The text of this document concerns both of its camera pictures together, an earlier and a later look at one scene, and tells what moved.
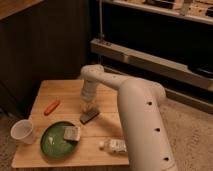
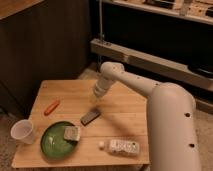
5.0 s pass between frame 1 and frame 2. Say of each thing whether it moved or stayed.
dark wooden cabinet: stayed
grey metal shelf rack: stayed
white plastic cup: stayed
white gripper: moved
